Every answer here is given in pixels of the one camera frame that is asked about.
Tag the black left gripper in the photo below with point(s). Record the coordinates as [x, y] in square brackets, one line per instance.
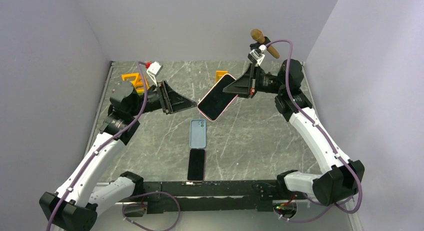
[174, 102]

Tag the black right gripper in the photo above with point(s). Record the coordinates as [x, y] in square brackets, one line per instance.
[247, 85]

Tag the pink cased phone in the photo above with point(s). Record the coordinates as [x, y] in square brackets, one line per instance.
[216, 101]

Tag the light blue phone case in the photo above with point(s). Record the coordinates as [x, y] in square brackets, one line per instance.
[198, 134]

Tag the purple smartphone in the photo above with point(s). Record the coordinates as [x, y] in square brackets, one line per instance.
[196, 165]

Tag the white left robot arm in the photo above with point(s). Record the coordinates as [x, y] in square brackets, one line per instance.
[76, 204]

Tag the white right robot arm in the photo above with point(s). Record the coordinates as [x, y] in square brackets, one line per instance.
[340, 176]

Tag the orange toy window block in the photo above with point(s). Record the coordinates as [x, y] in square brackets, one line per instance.
[219, 74]

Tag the black microphone stand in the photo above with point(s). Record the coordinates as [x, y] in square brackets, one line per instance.
[257, 44]

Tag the brown wooden microphone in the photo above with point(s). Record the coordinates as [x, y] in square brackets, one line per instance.
[260, 39]

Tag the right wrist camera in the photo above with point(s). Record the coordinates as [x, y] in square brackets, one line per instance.
[256, 55]

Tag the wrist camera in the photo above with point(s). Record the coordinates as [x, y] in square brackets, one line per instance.
[153, 69]
[256, 55]

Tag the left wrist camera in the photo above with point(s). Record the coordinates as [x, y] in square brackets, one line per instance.
[153, 69]

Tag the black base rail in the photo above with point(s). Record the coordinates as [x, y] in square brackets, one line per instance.
[172, 196]

